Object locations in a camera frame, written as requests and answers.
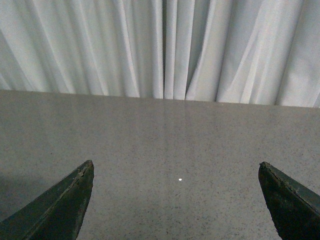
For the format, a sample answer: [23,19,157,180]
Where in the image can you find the white pleated curtain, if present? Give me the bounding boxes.
[0,0,320,108]

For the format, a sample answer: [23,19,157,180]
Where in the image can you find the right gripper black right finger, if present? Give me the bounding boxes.
[258,161,320,240]

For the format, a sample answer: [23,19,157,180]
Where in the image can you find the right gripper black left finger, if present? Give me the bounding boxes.
[0,160,94,240]

